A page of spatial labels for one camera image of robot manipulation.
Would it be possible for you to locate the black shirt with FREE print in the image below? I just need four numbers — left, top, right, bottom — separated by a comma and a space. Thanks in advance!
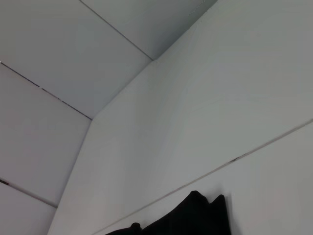
105, 190, 232, 235

